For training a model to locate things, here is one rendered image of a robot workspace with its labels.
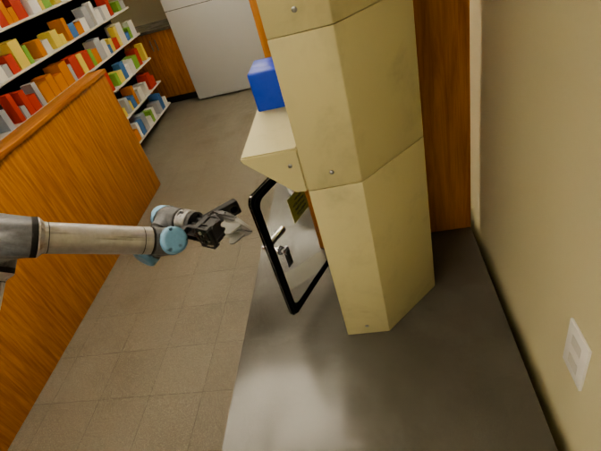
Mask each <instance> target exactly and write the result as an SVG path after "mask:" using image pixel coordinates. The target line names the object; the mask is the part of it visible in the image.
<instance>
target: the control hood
mask: <svg viewBox="0 0 601 451"><path fill-rule="evenodd" d="M241 162H242V163H243V164H244V165H246V166H248V167H250V168H252V169H254V170H256V171H258V172H260V173H261V174H263V175H265V176H267V177H269V178H271V179H272V180H274V181H276V182H278V183H280V184H281V185H283V186H285V187H287V188H289V189H291V190H293V191H295V192H301V191H306V190H308V186H307V183H306V179H305V176H304V173H303V170H302V166H301V161H300V157H299V153H298V150H297V147H296V144H295V140H294V137H293V134H292V127H291V125H290V121H289V118H288V115H287V111H286V108H285V106H284V107H279V108H275V109H271V110H267V111H262V112H259V111H258V110H257V113H256V115H255V118H254V121H253V124H252V126H251V129H250V134H249V137H248V139H247V142H246V144H245V147H244V150H243V152H242V155H241Z"/></svg>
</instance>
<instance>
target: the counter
mask: <svg viewBox="0 0 601 451"><path fill-rule="evenodd" d="M431 241H432V252H433V264H434V276H435V286H434V287H433V288H432V289H431V290H430V291H429V292H428V293H427V294H426V295H425V296H424V297H423V298H422V299H421V300H420V301H419V302H418V303H417V304H416V305H415V306H414V307H413V308H412V309H411V310H410V311H409V312H408V313H407V314H406V315H405V316H404V317H403V318H402V319H401V320H400V321H399V322H398V323H397V324H396V325H395V326H394V327H393V328H392V329H391V330H390V331H382V332H373V333H364V334H355V335H348V332H347V329H346V326H345V322H344V319H343V314H342V310H341V306H340V303H339V300H338V296H337V293H336V290H335V287H334V280H333V278H332V275H331V272H330V268H329V265H328V267H327V268H326V270H325V272H324V274H323V275H322V277H321V278H320V279H319V280H318V282H317V284H316V286H315V287H314V289H313V290H312V292H311V293H310V295H309V297H308V299H307V300H306V301H305V302H304V304H303V305H302V307H301V308H300V311H299V312H298V313H296V314H295V315H292V314H290V312H289V311H288V308H287V306H286V303H285V300H284V297H283V295H282V292H281V289H280V287H279V284H278V283H277V280H276V277H275V273H274V271H273V269H272V266H271V264H270V261H269V259H268V256H267V253H266V251H263V249H262V251H261V255H260V260H259V264H258V273H257V277H256V282H255V286H254V291H253V295H252V300H251V305H250V313H249V317H248V322H247V327H246V331H245V336H244V340H243V345H242V349H241V358H240V362H239V367H238V371H237V376H236V380H235V385H234V390H233V398H232V402H231V407H230V412H229V416H228V421H227V425H226V430H225V434H224V443H223V447H222V451H558V450H557V447H556V445H555V442H554V439H553V436H552V434H551V431H550V429H549V427H548V425H547V422H546V418H545V415H544V414H543V411H542V409H541V406H540V404H539V401H538V398H537V395H536V393H535V390H534V388H533V386H532V383H531V381H530V378H529V374H528V373H527V370H526V368H525V365H524V362H523V360H522V358H521V354H520V352H519V349H518V346H517V345H516V342H515V340H514V337H513V335H512V331H511V329H510V326H509V324H508V321H507V319H506V317H505V315H504V310H503V308H502V305H501V303H500V301H499V299H498V296H497V293H496V291H495V288H494V285H493V283H492V280H491V278H490V275H489V273H488V271H487V267H486V264H485V262H484V260H483V257H482V255H481V252H480V250H479V247H478V244H477V242H476V239H475V236H474V234H473V232H472V230H471V227H464V228H458V229H452V230H445V231H439V232H432V233H431Z"/></svg>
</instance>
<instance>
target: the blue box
mask: <svg viewBox="0 0 601 451"><path fill-rule="evenodd" d="M247 76H248V79H249V83H250V87H251V90H252V93H253V96H254V98H255V102H256V105H257V108H258V111H259V112H262V111H267V110H271V109H275V108H279V107H284V106H285V104H284V99H283V95H282V92H281V89H280V85H279V82H278V79H277V75H276V72H275V67H274V63H273V59H272V56H270V57H267V58H263V59H259V60H255V61H254V62H253V64H252V66H251V67H250V71H249V73H248V75H247Z"/></svg>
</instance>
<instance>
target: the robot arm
mask: <svg viewBox="0 0 601 451"><path fill-rule="evenodd" d="M240 213H241V208H240V206H239V204H238V202H237V200H236V199H231V200H228V201H227V202H226V203H224V204H222V205H220V206H218V207H217V208H214V209H212V210H210V211H209V212H208V213H206V214H204V215H203V214H202V213H200V212H198V211H195V210H190V209H186V208H177V207H173V206H166V205H160V206H157V207H155V208H154V209H153V210H152V212H151V217H150V221H151V224H152V225H151V226H133V225H97V224H79V223H61V222H45V221H43V220H42V219H41V218H40V217H27V216H19V215H11V214H5V213H0V310H1V305H2V300H3V296H4V287H5V282H6V281H7V280H8V279H9V278H11V277H13V276H14V274H15V269H16V264H17V259H26V258H37V257H38V256H40V255H41V254H133V256H134V257H135V258H136V259H137V260H139V261H140V262H142V263H144V264H146V265H148V266H155V265H156V263H157V262H158V261H159V260H160V257H162V256H166V255H175V254H178V253H180V252H182V251H183V250H184V249H185V248H186V246H187V243H188V239H189V240H193V241H197V242H200V243H201V245H202V246H203V247H207V248H210V249H216V248H217V247H218V246H219V245H220V243H219V242H220V241H221V240H222V239H223V237H224V236H225V237H227V238H230V240H229V243H230V244H235V243H237V242H238V241H239V240H240V239H241V238H242V237H244V236H248V235H250V234H251V233H252V232H253V231H252V229H251V228H250V226H249V225H247V224H246V223H245V222H243V221H242V220H240V219H239V218H237V217H236V215H238V214H240ZM208 245H213V246H214V247H210V246H208Z"/></svg>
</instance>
